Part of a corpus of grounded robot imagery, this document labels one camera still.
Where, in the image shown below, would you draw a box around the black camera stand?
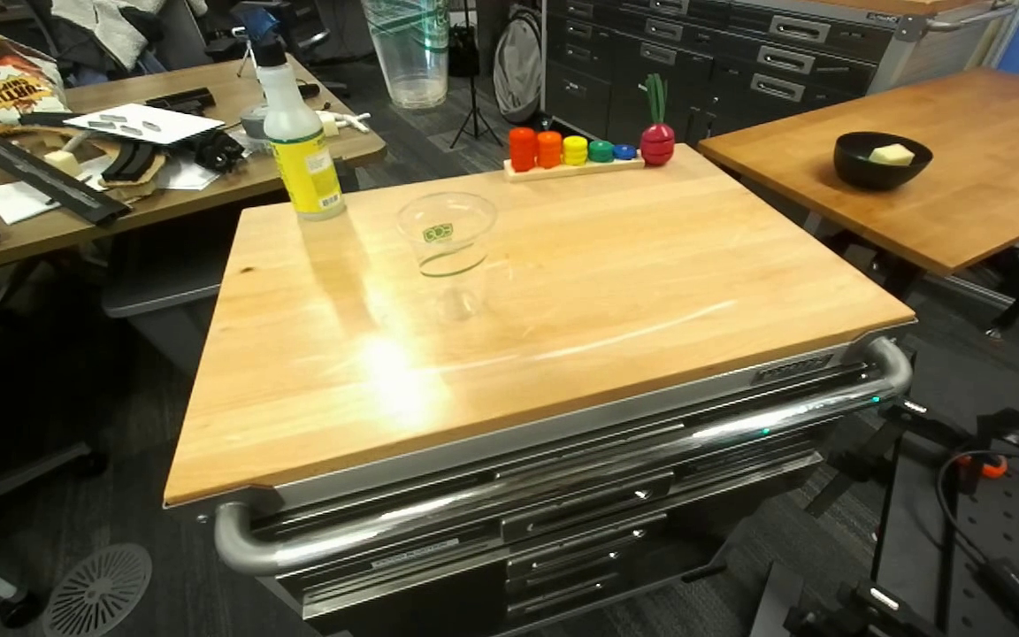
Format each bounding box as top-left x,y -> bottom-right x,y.
785,402 -> 1019,637

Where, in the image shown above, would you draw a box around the black flat wallet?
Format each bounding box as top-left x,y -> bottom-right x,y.
144,87 -> 220,120

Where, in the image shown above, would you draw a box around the chip snack bag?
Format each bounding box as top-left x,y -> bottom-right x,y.
0,32 -> 69,139

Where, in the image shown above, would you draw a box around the clear plastic cup green logo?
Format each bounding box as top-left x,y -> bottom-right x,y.
391,189 -> 504,325
362,0 -> 455,114

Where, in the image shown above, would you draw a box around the yellow liquid spray bottle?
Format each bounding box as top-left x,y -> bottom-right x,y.
238,3 -> 351,225

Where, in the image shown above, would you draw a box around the white cloth on chair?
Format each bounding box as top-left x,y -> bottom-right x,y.
45,0 -> 167,74

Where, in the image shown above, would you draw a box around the chrome cart handle bar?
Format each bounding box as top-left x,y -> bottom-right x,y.
211,337 -> 916,582

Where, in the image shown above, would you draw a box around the orange toy ring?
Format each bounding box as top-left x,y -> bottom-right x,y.
535,129 -> 566,173

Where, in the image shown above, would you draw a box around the orange clamp handle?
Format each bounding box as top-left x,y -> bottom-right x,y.
952,449 -> 1015,488

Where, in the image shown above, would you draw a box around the white printed paper sheet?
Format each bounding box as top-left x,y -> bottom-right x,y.
62,101 -> 228,154

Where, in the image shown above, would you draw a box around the red-orange toy ring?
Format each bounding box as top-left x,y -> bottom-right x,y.
507,123 -> 542,177

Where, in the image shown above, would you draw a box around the black pouch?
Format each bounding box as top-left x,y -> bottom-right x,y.
183,123 -> 252,177

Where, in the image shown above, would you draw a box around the round grey floor grate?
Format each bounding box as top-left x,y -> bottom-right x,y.
44,541 -> 154,637

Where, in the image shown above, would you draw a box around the wooden side table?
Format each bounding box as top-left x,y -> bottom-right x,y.
696,67 -> 1019,340

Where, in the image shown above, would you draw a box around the thin black tripod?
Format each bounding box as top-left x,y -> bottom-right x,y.
448,0 -> 507,154

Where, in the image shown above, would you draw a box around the black drawer cabinet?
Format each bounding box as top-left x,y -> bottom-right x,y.
542,0 -> 895,142

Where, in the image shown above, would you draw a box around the round white fan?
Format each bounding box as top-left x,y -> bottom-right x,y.
487,3 -> 547,120

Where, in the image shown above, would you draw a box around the black bowl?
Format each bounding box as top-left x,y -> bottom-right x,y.
830,129 -> 934,194

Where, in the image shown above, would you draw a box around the long black flat bar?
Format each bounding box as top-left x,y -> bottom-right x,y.
0,130 -> 136,231

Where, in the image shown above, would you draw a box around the pale wooden toy base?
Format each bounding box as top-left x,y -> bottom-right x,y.
499,154 -> 652,186

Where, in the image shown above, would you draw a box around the red toy radish green leaves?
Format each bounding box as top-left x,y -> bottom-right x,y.
638,72 -> 680,172

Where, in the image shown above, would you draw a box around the white note paper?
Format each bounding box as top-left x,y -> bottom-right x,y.
0,177 -> 62,231

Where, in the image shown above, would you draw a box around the wooden office desk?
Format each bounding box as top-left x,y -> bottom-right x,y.
0,52 -> 390,321

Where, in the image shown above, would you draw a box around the grey office chair base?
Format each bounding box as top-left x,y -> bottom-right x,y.
0,393 -> 112,629

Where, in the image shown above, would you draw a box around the yellow butter piece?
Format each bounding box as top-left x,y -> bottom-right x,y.
863,142 -> 920,172

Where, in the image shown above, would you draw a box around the white adapter with cable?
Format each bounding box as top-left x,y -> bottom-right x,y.
315,106 -> 375,135

